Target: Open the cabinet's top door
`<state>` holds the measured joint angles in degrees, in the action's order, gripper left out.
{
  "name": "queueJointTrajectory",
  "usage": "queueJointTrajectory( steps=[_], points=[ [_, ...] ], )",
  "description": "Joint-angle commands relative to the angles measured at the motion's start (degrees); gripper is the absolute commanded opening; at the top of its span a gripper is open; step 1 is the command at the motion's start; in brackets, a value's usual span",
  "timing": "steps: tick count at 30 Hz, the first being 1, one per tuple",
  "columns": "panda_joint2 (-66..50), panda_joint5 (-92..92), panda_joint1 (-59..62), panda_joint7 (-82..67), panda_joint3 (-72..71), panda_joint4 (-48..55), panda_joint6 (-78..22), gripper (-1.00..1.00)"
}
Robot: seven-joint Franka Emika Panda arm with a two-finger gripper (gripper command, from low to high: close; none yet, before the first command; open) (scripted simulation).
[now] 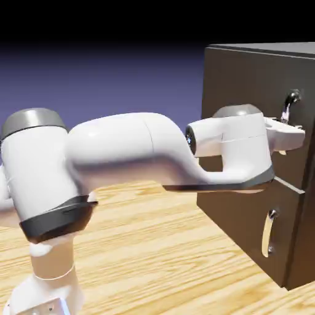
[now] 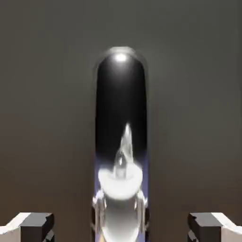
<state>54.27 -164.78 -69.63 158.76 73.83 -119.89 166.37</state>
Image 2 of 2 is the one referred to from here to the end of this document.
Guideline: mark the dark grey cabinet door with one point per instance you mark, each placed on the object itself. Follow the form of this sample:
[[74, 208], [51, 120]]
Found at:
[[47, 94]]

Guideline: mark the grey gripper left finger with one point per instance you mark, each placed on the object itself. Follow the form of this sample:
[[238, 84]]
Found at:
[[32, 226]]

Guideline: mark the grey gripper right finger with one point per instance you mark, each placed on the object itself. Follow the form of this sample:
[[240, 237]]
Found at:
[[209, 226]]

